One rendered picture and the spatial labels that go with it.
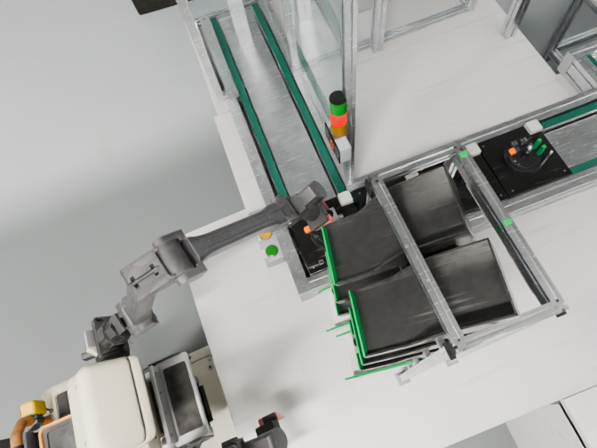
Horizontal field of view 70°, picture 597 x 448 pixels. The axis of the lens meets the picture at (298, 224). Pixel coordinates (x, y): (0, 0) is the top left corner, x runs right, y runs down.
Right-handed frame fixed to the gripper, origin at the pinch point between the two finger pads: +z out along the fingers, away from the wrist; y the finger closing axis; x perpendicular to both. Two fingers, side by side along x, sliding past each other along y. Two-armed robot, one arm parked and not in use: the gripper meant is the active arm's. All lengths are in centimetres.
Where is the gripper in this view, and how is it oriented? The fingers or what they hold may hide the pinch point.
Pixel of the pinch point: (329, 215)
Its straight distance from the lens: 139.5
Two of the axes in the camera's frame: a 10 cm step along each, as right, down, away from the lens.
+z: 6.2, 1.1, 7.8
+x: -6.9, 5.4, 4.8
